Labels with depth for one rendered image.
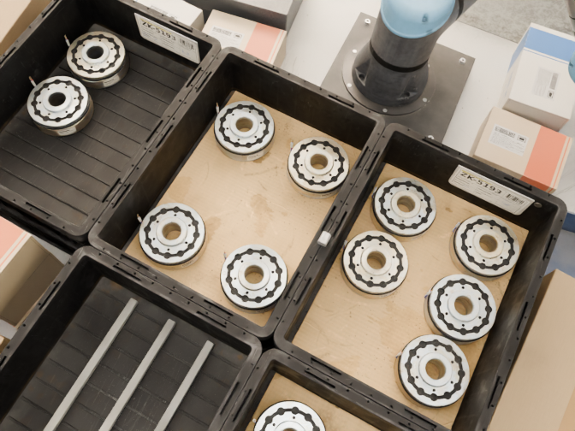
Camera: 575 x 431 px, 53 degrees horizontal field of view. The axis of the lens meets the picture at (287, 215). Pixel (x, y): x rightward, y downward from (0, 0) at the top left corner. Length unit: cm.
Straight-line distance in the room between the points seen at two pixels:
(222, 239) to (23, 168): 36
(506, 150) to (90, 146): 75
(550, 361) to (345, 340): 30
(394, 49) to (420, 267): 39
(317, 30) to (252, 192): 49
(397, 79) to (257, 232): 40
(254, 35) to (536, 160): 60
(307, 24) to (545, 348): 82
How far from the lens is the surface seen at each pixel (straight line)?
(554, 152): 119
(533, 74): 125
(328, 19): 134
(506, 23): 245
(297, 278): 80
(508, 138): 117
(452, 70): 126
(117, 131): 105
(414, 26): 103
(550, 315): 96
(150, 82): 109
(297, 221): 94
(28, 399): 94
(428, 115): 117
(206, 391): 88
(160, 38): 108
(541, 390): 93
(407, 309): 92
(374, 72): 113
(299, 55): 128
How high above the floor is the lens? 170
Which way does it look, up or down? 67 degrees down
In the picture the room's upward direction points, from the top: 6 degrees clockwise
